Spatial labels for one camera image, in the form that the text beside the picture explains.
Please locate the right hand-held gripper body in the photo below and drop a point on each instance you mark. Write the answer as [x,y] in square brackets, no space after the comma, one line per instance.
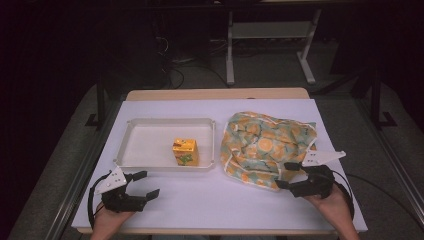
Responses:
[316,183]

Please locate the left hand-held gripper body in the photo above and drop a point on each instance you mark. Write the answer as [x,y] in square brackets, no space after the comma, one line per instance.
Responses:
[116,196]

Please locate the white plastic tray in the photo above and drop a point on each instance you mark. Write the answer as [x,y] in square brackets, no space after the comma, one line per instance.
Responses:
[150,146]

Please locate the orange print cloth bag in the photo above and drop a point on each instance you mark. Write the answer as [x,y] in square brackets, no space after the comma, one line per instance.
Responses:
[263,150]

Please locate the orange juice carton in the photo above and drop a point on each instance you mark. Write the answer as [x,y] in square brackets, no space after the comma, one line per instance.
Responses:
[185,153]

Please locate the person's left hand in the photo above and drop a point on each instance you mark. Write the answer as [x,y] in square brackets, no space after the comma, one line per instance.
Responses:
[108,221]

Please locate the person's right hand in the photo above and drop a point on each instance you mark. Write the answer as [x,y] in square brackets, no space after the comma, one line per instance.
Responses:
[333,208]

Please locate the white table cover sheet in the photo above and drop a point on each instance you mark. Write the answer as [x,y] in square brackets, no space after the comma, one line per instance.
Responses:
[206,200]

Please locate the black metal stand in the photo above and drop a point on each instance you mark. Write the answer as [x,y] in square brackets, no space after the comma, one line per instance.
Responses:
[100,100]
[376,100]

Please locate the metal floor rail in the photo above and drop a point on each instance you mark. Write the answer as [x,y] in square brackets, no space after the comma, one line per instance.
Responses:
[393,160]
[83,173]

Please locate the white metal stand frame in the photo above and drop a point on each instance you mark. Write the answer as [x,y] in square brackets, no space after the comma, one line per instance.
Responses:
[230,50]

